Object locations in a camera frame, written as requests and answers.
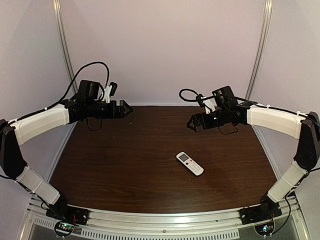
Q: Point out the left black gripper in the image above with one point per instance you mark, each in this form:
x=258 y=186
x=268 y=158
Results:
x=119 y=110

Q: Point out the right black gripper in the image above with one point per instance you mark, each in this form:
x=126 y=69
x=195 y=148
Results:
x=200 y=121

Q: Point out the white remote control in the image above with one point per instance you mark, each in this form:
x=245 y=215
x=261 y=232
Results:
x=189 y=163

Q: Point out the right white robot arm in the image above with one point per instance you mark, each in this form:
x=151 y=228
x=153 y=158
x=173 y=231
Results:
x=223 y=107

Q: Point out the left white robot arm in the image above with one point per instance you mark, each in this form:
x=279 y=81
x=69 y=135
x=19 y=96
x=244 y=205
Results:
x=91 y=101

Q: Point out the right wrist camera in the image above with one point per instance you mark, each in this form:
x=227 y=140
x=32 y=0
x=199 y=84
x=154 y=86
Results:
x=207 y=104

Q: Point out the left aluminium frame post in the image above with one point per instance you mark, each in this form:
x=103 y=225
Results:
x=57 y=8

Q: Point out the aluminium frame post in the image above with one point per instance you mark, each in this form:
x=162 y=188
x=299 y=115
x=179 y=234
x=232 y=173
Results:
x=264 y=32
x=57 y=8

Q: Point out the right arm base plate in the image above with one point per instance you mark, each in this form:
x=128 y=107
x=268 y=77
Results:
x=255 y=214

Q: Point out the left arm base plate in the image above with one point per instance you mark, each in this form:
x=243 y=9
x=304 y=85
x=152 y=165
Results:
x=67 y=216

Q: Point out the aluminium front rail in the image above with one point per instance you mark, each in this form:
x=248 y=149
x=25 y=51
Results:
x=212 y=225

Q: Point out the right aluminium frame post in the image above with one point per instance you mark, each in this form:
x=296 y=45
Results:
x=264 y=32

